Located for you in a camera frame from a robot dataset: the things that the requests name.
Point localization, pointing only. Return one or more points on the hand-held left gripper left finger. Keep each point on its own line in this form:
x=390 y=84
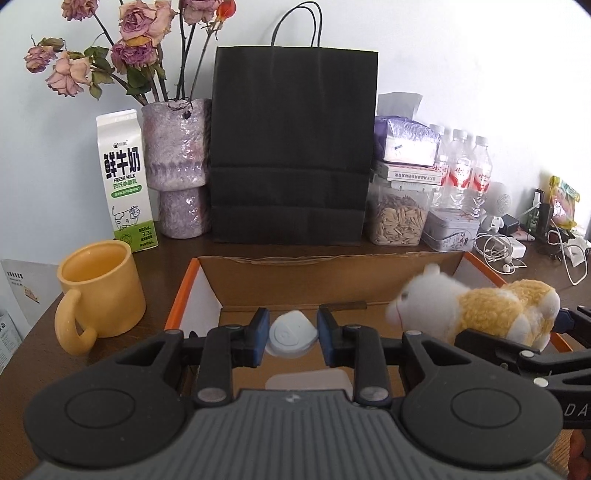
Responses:
x=261 y=333

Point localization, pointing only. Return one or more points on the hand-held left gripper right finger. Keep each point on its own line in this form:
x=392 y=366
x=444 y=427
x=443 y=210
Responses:
x=327 y=338

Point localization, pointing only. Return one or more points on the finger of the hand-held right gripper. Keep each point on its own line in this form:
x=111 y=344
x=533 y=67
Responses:
x=508 y=355
x=563 y=320

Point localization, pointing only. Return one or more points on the white plastic bottle cap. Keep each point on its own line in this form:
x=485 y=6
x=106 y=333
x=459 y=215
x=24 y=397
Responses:
x=291 y=337

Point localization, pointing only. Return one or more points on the white yellow plush toy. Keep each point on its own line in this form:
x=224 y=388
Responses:
x=485 y=304

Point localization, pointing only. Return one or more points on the red orange cardboard box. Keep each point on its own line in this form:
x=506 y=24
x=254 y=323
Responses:
x=300 y=281

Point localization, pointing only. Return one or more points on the person's right hand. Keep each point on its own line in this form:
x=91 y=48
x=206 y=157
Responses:
x=581 y=457

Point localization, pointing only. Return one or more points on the white charger adapter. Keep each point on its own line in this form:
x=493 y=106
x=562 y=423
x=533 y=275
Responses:
x=516 y=248

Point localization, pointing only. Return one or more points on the small floral packet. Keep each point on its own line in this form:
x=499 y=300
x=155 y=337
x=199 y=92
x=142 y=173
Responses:
x=525 y=234

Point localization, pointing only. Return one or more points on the white earphones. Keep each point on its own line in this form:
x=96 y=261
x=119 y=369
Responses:
x=496 y=251

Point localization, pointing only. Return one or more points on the small dark green bottle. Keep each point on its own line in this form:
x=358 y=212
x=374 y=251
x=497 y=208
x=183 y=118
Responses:
x=535 y=217

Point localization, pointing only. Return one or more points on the black charger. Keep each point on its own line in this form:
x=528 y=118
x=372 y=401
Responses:
x=510 y=225

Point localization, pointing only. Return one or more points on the colourful snack packet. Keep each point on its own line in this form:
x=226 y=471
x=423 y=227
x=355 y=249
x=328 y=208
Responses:
x=564 y=203

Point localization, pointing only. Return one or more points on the white robot speaker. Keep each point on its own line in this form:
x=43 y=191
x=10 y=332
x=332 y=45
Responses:
x=498 y=201

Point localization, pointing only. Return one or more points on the grey tin box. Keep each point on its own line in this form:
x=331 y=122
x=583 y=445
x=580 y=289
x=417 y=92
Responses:
x=450 y=230

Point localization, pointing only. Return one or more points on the clear jar of seeds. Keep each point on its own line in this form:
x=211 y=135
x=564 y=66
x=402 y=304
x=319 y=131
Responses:
x=397 y=217

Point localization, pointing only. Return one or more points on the yellow mug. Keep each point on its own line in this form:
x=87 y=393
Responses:
x=106 y=295

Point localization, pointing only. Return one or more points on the small white red box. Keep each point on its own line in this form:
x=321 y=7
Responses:
x=406 y=174

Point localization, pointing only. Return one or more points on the black paper bag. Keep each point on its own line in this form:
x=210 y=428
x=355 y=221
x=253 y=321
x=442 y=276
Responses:
x=291 y=138

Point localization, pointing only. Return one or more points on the purple textured vase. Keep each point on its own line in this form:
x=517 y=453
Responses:
x=175 y=152

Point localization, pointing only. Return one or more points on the white green milk carton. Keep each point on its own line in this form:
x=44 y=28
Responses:
x=124 y=184

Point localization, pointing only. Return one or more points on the purple tissue pack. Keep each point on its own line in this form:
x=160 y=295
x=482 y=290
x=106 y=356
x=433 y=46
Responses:
x=406 y=138

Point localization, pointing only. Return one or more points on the white card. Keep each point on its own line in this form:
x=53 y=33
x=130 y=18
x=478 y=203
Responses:
x=32 y=281

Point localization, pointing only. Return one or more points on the printed leaflet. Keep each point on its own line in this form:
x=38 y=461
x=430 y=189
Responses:
x=8 y=341

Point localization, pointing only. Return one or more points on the bunch of dried roses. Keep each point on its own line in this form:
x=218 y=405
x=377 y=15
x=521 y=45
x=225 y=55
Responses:
x=138 y=23

